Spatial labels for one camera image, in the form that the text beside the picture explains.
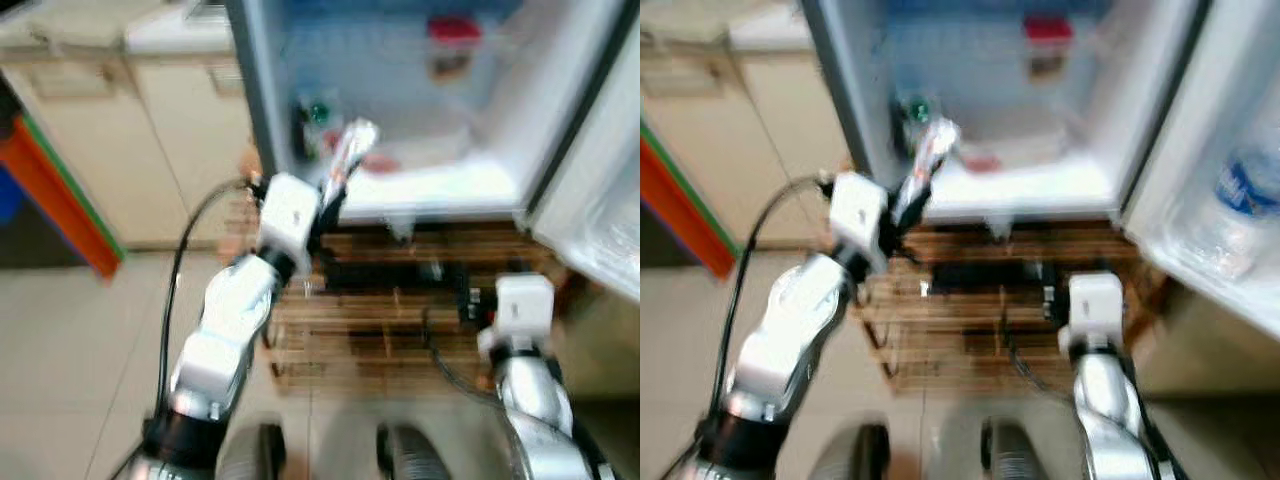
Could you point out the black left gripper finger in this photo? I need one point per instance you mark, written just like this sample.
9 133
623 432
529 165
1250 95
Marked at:
333 203
910 205

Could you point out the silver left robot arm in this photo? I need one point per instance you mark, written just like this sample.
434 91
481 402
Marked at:
800 320
230 310

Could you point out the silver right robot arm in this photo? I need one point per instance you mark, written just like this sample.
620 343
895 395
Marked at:
525 400
1100 400

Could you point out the stainless steel fridge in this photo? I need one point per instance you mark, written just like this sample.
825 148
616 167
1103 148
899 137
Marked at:
835 80
250 80

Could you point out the black power strip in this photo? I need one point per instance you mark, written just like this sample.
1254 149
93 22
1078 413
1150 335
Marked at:
390 275
990 273

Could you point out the wooden slatted pallet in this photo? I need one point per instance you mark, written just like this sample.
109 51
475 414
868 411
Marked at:
400 340
960 340

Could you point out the dark bottle green cap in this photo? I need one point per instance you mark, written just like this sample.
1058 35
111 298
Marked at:
915 108
318 110

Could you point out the white food bag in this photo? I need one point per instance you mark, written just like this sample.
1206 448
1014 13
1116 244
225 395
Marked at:
1030 148
430 150

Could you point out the cream kitchen cabinet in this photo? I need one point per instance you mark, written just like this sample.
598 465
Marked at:
180 150
770 150

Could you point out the grey robot right leg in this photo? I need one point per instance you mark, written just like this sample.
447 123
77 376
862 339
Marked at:
1015 455
415 455

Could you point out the grey robot leg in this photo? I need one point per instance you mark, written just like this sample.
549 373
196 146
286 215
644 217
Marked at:
415 455
250 455
850 455
1015 455

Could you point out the green flat board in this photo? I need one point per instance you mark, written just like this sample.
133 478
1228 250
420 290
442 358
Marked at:
701 200
76 186

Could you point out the red lidded jar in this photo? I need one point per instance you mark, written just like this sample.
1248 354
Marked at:
1048 28
455 30

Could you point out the grey robot left leg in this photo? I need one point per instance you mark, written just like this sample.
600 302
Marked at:
850 455
250 455

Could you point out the orange flat board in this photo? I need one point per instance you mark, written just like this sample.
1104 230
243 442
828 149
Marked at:
680 205
50 190

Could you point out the clear water bottle blue label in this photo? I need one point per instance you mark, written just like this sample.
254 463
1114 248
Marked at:
1245 190

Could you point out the white kitchen countertop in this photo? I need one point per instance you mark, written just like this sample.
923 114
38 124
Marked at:
170 35
770 30

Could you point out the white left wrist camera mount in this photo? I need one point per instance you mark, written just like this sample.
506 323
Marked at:
858 215
288 215

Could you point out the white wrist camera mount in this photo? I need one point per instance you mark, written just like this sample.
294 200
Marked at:
858 215
1096 305
523 305
288 215

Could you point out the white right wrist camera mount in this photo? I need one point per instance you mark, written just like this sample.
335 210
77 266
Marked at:
523 305
1096 305

